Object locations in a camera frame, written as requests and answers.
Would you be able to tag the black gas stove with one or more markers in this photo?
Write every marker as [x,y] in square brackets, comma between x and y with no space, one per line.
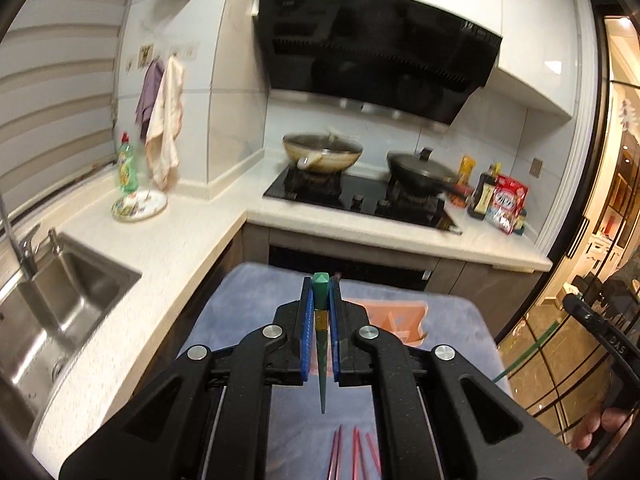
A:
[330,195]

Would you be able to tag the black built-in appliance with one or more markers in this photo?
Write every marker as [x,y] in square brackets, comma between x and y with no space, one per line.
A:
[290,260]

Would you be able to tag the yellow packet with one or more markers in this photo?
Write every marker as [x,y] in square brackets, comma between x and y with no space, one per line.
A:
[467,167]

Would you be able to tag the red instant noodle cup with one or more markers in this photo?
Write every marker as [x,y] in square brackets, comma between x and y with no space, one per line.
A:
[460,195]

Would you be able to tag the green chopstick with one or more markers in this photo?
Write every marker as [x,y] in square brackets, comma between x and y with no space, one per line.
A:
[322,390]

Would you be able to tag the grey wall socket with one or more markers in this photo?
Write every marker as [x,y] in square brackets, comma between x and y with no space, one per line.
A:
[537,167]

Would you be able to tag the black wok with lid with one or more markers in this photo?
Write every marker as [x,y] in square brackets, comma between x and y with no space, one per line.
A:
[420,172]

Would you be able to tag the wall hook plate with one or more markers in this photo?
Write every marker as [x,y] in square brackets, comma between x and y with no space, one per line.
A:
[145,55]

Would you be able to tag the person's right hand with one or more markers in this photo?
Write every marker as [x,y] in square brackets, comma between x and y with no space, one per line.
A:
[612,420]

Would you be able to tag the chrome faucet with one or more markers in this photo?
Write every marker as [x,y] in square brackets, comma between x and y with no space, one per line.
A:
[27,255]

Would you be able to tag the blue-grey fleece mat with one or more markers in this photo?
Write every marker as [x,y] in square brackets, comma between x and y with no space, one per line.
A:
[240,300]

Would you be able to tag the dark soy sauce bottle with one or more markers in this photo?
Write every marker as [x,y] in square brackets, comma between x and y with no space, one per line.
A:
[485,195]

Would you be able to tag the black framed glass door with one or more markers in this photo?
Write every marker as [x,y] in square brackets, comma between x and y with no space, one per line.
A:
[550,360]

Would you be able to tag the grey base cabinet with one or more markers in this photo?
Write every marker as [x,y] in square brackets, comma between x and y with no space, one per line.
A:
[475,280]

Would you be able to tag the green dish soap bottle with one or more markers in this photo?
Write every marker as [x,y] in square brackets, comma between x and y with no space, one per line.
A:
[127,170]

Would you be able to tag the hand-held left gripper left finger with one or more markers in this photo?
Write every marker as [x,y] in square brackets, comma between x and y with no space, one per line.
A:
[306,330]

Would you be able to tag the red cereal bag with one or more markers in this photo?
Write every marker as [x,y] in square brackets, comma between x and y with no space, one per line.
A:
[507,205]

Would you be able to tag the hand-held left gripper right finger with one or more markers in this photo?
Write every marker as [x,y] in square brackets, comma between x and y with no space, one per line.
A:
[334,340]

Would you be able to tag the cream towel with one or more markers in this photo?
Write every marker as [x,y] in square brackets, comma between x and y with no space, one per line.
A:
[165,125]

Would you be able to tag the red chopstick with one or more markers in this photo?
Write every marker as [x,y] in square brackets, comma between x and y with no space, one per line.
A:
[372,455]
[356,455]
[335,455]

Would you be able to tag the black range hood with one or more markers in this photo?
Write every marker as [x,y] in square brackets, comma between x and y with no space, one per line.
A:
[375,50]

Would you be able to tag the steel sink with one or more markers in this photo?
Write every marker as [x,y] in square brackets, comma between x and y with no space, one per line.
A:
[65,300]

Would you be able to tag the white window blinds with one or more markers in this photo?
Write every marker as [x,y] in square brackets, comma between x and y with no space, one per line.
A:
[55,85]

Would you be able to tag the beige wok with glass lid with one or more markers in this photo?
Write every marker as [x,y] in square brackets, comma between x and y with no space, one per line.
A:
[325,157]

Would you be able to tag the patterned plate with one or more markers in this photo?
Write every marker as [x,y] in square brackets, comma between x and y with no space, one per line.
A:
[140,205]

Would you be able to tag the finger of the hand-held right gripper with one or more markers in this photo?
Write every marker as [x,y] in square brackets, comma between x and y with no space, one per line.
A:
[582,307]

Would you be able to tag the pink perforated plastic basket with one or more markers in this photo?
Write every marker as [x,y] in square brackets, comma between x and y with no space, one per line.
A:
[395,317]

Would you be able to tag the purple cloth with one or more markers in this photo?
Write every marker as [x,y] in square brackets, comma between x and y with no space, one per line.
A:
[150,95]

